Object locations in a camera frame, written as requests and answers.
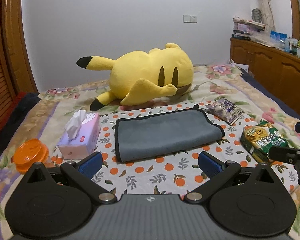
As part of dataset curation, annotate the purple and grey towel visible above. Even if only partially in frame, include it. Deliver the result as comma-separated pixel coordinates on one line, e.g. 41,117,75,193
115,105,225,163

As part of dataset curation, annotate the pink tissue box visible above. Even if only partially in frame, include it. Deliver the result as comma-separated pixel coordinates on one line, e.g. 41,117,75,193
57,110,101,160

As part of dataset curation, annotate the green snack bag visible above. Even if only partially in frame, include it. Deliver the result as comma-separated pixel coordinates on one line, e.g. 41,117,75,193
240,120,289,164

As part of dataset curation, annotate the floral bed blanket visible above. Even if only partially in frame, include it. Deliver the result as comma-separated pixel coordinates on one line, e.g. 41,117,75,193
0,65,300,239

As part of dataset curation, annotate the orange lidded plastic cup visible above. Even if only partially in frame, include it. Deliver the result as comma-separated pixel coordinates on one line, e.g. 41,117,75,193
12,139,49,174

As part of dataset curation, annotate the purple snack packet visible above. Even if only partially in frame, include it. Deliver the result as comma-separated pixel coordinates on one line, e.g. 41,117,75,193
206,98,243,125

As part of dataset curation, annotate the wooden sideboard cabinet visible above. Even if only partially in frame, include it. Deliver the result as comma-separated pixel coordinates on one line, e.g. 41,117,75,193
230,38,300,115

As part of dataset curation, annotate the yellow Pikachu plush toy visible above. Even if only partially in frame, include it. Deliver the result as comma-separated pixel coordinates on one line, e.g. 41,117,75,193
76,43,194,111

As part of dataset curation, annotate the wooden slatted wardrobe door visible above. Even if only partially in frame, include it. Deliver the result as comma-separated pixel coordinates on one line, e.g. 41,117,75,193
0,0,38,132

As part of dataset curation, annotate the blue and white box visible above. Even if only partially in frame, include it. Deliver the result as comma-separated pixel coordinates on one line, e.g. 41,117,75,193
270,30,287,49

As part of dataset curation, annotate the stack of books and papers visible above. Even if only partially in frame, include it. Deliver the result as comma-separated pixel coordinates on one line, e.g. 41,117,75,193
231,17,265,41

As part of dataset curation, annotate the beige curtain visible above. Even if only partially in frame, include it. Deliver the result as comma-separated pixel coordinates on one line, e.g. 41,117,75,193
259,0,275,33

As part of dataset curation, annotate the small desk fan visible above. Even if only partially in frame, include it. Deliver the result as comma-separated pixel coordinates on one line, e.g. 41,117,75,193
251,8,263,23

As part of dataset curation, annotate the white wall switch plate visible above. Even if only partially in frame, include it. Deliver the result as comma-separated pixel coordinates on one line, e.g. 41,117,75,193
183,15,197,23

